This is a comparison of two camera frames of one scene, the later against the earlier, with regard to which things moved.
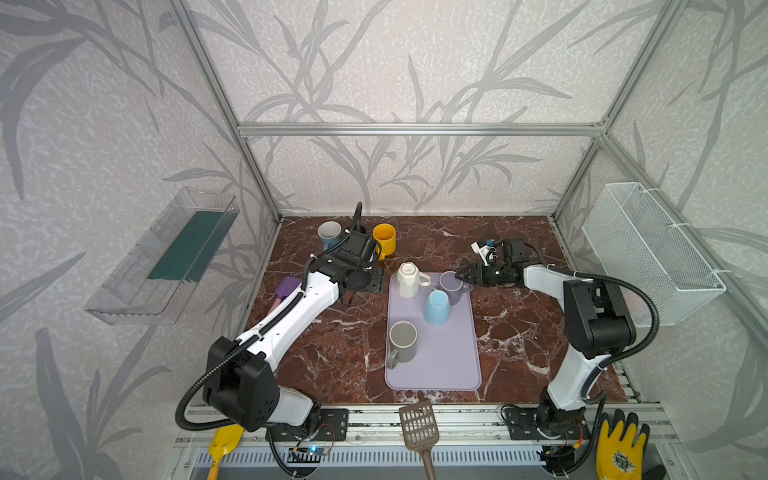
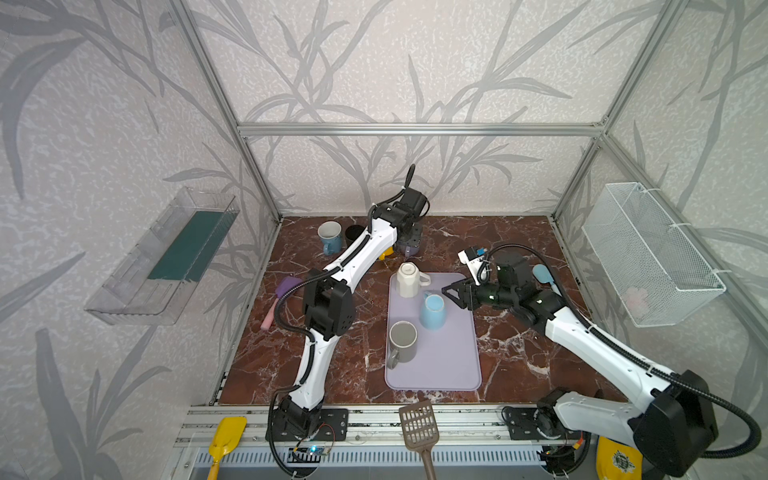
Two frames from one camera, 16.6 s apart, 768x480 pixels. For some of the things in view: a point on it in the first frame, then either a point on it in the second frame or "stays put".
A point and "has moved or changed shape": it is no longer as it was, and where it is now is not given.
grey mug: [403, 341] stays put
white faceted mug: [409, 279] stays put
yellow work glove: [621, 450] stays put
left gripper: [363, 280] to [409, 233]
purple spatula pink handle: [284, 286] stays put
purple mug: [453, 287] has moved or changed shape
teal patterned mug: [329, 232] stays put
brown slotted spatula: [420, 432] stays put
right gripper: [477, 273] to [471, 293]
